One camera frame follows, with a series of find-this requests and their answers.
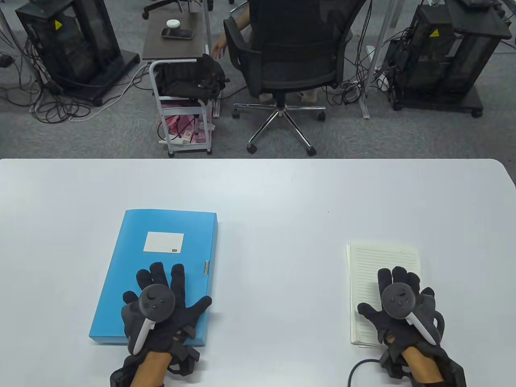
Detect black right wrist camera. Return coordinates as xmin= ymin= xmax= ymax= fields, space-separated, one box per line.
xmin=379 ymin=349 xmax=408 ymax=379

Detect grey left hand controller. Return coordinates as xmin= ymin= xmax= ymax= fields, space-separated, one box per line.
xmin=132 ymin=284 xmax=176 ymax=355

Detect black chair base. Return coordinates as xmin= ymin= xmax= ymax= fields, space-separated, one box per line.
xmin=142 ymin=0 xmax=214 ymax=20

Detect grey right hand controller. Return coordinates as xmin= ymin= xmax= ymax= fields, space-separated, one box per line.
xmin=381 ymin=282 xmax=438 ymax=346

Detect tangle of floor cables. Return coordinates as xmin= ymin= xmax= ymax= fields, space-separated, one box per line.
xmin=0 ymin=24 xmax=156 ymax=124

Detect black forearm strap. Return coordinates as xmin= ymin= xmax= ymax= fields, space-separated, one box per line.
xmin=110 ymin=355 xmax=139 ymax=387
xmin=443 ymin=355 xmax=467 ymax=387

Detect black equipment rack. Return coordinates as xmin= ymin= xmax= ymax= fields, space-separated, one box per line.
xmin=15 ymin=0 xmax=141 ymax=107
xmin=383 ymin=0 xmax=512 ymax=118

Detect black mesh office chair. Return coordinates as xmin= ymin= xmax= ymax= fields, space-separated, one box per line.
xmin=223 ymin=0 xmax=368 ymax=156

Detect blue file box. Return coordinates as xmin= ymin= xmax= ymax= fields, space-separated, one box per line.
xmin=89 ymin=209 xmax=218 ymax=347

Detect white metal table leg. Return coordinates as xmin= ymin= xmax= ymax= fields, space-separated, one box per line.
xmin=359 ymin=0 xmax=397 ymax=119
xmin=202 ymin=0 xmax=221 ymax=119

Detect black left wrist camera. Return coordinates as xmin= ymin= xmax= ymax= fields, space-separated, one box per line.
xmin=167 ymin=331 xmax=201 ymax=377

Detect grey hand controller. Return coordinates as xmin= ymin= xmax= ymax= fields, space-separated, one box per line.
xmin=132 ymin=284 xmax=176 ymax=355
xmin=381 ymin=282 xmax=438 ymax=346

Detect white cart with brown top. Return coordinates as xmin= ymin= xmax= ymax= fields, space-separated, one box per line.
xmin=142 ymin=11 xmax=214 ymax=158

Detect person's right forearm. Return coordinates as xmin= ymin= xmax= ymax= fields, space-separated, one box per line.
xmin=401 ymin=347 xmax=446 ymax=387

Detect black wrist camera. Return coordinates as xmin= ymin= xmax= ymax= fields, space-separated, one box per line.
xmin=379 ymin=349 xmax=408 ymax=379
xmin=167 ymin=331 xmax=201 ymax=377

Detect person's right hand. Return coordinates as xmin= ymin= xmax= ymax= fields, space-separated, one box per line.
xmin=357 ymin=266 xmax=446 ymax=354

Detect person's left forearm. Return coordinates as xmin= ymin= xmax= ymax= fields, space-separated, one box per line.
xmin=131 ymin=351 xmax=173 ymax=387

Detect bundle of black cables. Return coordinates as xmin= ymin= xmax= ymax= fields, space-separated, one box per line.
xmin=331 ymin=40 xmax=399 ymax=107

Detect black right forearm strap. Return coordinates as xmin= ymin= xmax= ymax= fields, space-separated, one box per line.
xmin=443 ymin=355 xmax=467 ymax=387

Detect black left forearm strap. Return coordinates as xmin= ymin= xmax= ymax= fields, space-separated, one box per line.
xmin=110 ymin=355 xmax=139 ymax=387

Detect person's left hand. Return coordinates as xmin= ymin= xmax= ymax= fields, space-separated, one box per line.
xmin=121 ymin=262 xmax=213 ymax=356

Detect black smartphone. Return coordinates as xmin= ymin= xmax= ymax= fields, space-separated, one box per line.
xmin=161 ymin=28 xmax=194 ymax=41

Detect black backpack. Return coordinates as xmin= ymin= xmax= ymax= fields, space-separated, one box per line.
xmin=155 ymin=54 xmax=230 ymax=101

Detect pink bags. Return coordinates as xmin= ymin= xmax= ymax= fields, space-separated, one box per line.
xmin=163 ymin=114 xmax=210 ymax=145

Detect stack of lined papers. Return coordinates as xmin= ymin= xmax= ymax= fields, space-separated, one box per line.
xmin=345 ymin=241 xmax=422 ymax=348

